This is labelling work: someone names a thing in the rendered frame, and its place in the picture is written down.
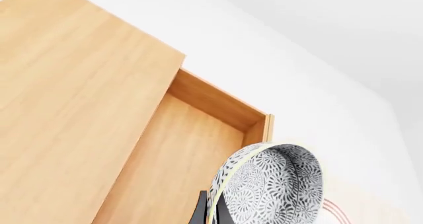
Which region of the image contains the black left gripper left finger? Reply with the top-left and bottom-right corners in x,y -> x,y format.
188,190 -> 210,224

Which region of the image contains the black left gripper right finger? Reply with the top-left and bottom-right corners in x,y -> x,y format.
214,200 -> 236,224

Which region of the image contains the open wooden drawer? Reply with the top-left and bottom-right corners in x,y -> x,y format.
94,68 -> 275,224

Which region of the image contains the wooden cabinet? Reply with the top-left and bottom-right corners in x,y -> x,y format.
0,0 -> 187,224

